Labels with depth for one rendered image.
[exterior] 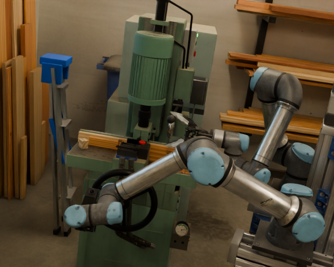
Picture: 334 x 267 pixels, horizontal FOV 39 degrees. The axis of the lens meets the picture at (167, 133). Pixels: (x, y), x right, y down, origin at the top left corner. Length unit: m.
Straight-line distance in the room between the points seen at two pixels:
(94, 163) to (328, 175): 1.01
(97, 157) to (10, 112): 1.39
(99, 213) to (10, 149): 1.95
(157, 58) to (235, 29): 2.49
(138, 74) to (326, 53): 2.83
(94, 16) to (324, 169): 3.06
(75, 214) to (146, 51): 0.79
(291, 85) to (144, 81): 0.62
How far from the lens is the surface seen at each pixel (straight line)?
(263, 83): 2.06
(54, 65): 2.89
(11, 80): 3.41
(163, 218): 2.21
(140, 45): 2.07
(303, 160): 2.27
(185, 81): 2.32
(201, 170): 1.53
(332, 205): 2.01
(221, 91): 4.59
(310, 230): 1.71
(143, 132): 2.18
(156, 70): 2.07
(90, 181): 2.20
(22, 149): 3.52
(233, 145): 1.99
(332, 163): 2.00
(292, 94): 2.00
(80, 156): 2.17
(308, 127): 4.33
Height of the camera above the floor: 1.74
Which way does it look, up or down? 19 degrees down
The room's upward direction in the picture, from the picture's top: 8 degrees clockwise
